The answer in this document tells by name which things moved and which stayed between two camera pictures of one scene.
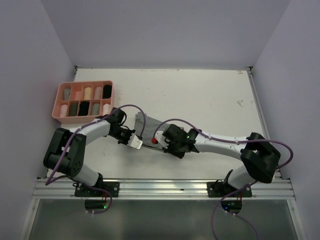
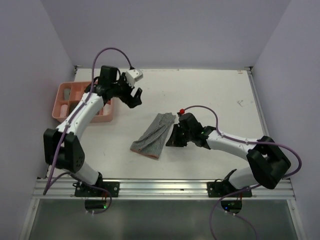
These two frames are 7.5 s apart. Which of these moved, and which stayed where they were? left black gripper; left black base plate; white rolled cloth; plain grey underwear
Moved: left black gripper
Stayed: white rolled cloth; left black base plate; plain grey underwear
